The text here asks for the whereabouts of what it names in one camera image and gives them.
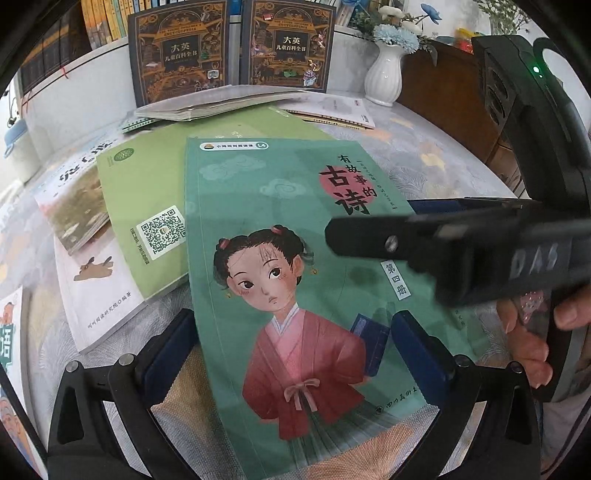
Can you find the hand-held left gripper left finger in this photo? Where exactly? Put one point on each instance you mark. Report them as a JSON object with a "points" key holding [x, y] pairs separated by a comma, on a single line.
{"points": [[173, 355]]}

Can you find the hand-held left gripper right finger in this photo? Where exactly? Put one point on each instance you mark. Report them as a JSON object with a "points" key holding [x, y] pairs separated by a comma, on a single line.
{"points": [[418, 360]]}

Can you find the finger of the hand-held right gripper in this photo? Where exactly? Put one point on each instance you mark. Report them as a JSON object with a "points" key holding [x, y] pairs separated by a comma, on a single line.
{"points": [[369, 235], [438, 205]]}

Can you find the teal book with girl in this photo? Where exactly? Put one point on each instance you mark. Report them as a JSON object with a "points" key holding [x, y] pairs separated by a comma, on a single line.
{"points": [[286, 194]]}

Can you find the light green paperback book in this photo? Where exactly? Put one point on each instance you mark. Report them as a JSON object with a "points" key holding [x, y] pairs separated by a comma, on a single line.
{"points": [[138, 194]]}

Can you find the row of yellow spine books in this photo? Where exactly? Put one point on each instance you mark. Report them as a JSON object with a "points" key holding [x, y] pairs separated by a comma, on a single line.
{"points": [[111, 18]]}

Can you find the person's right hand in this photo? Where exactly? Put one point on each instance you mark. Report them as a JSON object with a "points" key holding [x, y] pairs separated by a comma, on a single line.
{"points": [[526, 355]]}

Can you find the white book with brown animal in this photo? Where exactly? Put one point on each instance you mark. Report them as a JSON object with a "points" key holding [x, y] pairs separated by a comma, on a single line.
{"points": [[92, 304]]}

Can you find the brown wooden cabinet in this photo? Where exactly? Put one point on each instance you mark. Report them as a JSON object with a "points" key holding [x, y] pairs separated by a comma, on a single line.
{"points": [[443, 92]]}

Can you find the thin white booklet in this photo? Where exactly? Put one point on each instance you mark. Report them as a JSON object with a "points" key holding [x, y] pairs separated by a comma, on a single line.
{"points": [[337, 110]]}

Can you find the white ribbed vase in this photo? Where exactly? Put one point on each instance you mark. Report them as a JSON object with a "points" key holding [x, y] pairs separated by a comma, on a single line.
{"points": [[384, 78]]}

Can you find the cartoon cover book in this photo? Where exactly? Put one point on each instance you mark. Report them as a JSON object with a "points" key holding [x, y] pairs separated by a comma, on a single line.
{"points": [[9, 332]]}

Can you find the blue white artificial flowers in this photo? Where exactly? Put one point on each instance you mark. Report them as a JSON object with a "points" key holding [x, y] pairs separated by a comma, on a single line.
{"points": [[397, 37]]}

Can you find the landscape picture cover book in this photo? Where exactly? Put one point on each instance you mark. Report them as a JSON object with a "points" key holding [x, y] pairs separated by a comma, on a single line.
{"points": [[78, 207]]}

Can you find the dark ornate encyclopedia book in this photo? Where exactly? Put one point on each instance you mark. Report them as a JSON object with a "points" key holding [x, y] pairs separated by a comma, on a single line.
{"points": [[180, 55], [286, 50]]}

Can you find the open white paperback book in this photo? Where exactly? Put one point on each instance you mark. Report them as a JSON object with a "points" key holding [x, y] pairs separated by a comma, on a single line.
{"points": [[207, 104]]}

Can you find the water bottle with blue lid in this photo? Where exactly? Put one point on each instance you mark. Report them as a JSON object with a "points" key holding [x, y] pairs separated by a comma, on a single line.
{"points": [[14, 138]]}

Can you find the dark boxed book set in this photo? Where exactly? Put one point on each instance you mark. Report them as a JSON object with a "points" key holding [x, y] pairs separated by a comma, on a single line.
{"points": [[51, 50]]}

